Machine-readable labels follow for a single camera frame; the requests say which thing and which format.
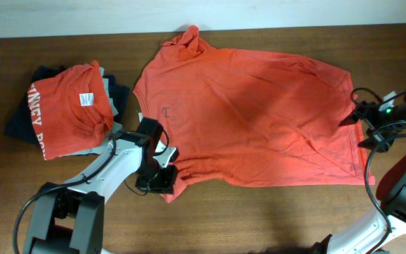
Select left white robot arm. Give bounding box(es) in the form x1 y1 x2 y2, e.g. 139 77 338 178
12 127 178 253

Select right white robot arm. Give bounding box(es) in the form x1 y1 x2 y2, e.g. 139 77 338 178
309 91 406 254

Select folded grey garment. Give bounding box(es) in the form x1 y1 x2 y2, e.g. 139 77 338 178
68 67 125 156

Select folded orange printed t-shirt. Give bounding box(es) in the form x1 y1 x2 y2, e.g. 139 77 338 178
27 61 113 160

